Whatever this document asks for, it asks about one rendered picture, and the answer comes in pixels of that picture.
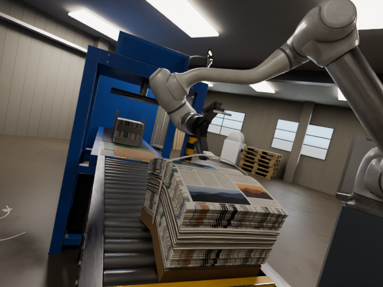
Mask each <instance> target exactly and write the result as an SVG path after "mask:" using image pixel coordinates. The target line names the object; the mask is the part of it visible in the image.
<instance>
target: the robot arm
mask: <svg viewBox="0 0 383 287"><path fill-rule="evenodd" d="M356 23H357V9H356V6H355V4H354V3H353V2H352V1H351V0H325V1H324V2H322V3H320V4H319V5H317V6H316V7H314V8H313V9H311V10H310V11H309V12H308V13H307V14H306V16H305V17H304V18H303V19H302V20H301V22H300V23H299V24H298V26H297V28H296V30H295V32H294V33H293V34H292V35H291V37H290V38H289V39H288V40H287V42H285V43H284V44H283V45H282V46H281V47H279V48H278V49H277V50H276V51H275V52H274V53H273V54H271V55H270V56H269V57H268V58H267V59H266V60H265V61H264V62H263V63H261V64H260V65H258V66H257V67H255V68H253V69H248V70H237V69H221V68H195V69H191V70H189V71H186V72H184V73H170V72H169V71H168V70H167V69H165V68H159V69H157V70H156V71H155V72H154V73H153V74H152V75H151V76H150V77H149V85H150V88H151V90H152V93H153V94H154V96H155V98H156V100H157V101H158V103H159V104H160V105H161V107H162V108H163V109H164V110H165V111H166V112H167V114H168V115H169V117H170V119H171V121H172V123H173V124H174V126H175V127H176V128H177V129H178V130H180V131H181V132H184V133H188V134H191V135H194V136H196V137H197V140H196V141H194V145H195V148H196V150H197V153H198V154H206V155H213V156H215V155H214V154H213V153H212V152H210V151H209V149H208V145H207V130H208V128H209V125H210V124H211V123H212V120H213V119H214V118H215V116H216V115H217V114H218V113H219V114H224V115H227V116H231V115H232V114H230V113H225V112H224V111H225V109H224V108H221V105H222V103H221V102H218V101H214V102H213V103H211V104H210V105H209V106H207V107H206V108H204V109H202V112H203V116H202V115H200V114H198V113H196V111H195V110H194V109H193V108H192V106H191V105H190V104H189V103H188V101H187V99H186V98H185V97H186V96H187V95H188V94H189V89H190V87H191V86H192V85H194V84H195V83H198V82H201V81H208V82H214V83H225V84H235V85H253V84H257V83H261V82H263V81H266V80H268V79H270V78H272V77H275V76H277V75H280V74H282V73H285V72H287V71H289V70H291V69H293V68H295V67H298V66H300V65H301V64H303V63H305V62H307V61H309V60H312V61H313V62H314V63H316V65H318V66H319V67H325V69H326V70H327V72H328V73H329V75H330V76H331V78H332V79H333V81H334V82H335V84H336V85H337V87H338V89H339V90H340V92H341V93H342V94H343V96H344V97H345V99H346V100H347V102H348V104H349V105H350V107H351V108H352V110H353V111H354V113H355V114H356V116H357V117H358V119H359V120H360V122H361V123H362V125H363V127H364V128H365V130H366V131H367V132H368V134H369V135H370V137H371V139H372V140H373V142H374V143H375V145H376V147H375V148H372V149H371V150H370V151H369V152H368V153H367V154H366V155H365V157H364V158H363V159H362V161H361V164H360V167H359V169H358V172H357V175H356V179H355V184H354V188H353V192H352V194H349V195H347V194H342V193H338V192H337V193H336V197H335V198H337V199H340V200H342V201H344V202H346V204H345V205H346V206H347V207H350V208H353V209H356V210H359V211H362V212H366V213H368V214H371V215H374V216H378V217H380V218H383V84H382V83H381V82H380V80H379V78H378V77H377V75H376V74H375V72H374V71H373V70H372V68H371V66H370V65H369V63H368V62H367V60H366V58H365V57H364V56H363V54H362V53H361V51H360V50H359V48H358V47H357V45H359V40H360V39H359V36H358V31H357V24H356Z"/></svg>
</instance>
